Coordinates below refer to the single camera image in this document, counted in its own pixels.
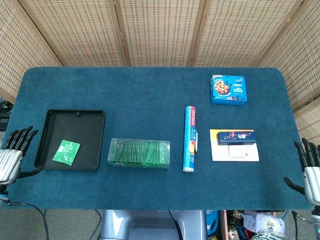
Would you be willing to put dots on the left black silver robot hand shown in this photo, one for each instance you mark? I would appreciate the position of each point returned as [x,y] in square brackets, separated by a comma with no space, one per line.
[10,162]

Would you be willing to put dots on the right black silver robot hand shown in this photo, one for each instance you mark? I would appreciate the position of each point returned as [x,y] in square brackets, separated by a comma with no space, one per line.
[312,180]

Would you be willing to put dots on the clear box of green sachets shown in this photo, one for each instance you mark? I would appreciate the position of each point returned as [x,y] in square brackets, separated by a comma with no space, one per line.
[163,152]

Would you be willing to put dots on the green sachet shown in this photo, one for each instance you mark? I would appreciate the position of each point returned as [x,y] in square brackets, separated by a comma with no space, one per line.
[66,152]

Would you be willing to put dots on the white plastic wet-wipes package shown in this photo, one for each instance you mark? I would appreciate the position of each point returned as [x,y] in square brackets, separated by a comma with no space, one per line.
[265,221]

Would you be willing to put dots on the black square plastic tray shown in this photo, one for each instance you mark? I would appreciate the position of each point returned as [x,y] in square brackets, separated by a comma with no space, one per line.
[82,130]

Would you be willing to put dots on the green packets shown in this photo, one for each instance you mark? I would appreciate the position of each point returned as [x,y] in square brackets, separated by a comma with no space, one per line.
[135,152]

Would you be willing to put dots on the blue wrap roll box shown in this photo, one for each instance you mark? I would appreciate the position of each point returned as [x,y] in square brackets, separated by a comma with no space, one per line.
[190,140]

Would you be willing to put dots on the small white box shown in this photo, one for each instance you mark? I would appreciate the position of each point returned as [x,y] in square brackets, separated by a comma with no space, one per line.
[237,151]

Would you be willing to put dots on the dark blue printed box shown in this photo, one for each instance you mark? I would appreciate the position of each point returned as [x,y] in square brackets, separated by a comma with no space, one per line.
[236,138]

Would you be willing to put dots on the white yellow card pad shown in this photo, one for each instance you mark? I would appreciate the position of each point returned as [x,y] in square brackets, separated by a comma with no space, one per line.
[220,152]

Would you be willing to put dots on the blue plastic package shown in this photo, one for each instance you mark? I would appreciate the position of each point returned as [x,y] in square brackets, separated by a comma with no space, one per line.
[212,222]

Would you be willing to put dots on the blue cookie box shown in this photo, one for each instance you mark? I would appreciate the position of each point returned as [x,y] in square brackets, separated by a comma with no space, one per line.
[228,90]

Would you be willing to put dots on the grey robot torso base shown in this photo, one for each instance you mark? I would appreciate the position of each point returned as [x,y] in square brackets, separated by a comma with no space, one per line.
[150,222]

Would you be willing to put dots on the blue carpet table mat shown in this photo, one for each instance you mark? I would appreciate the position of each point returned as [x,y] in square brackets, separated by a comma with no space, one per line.
[150,95]

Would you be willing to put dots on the woven bamboo folding screen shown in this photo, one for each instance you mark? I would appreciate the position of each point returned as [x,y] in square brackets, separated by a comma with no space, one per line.
[160,30]

